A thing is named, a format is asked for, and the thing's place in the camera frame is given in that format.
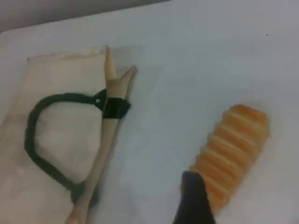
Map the long ridged orange bread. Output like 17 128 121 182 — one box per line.
188 104 271 216

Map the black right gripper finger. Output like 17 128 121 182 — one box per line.
172 170 215 224

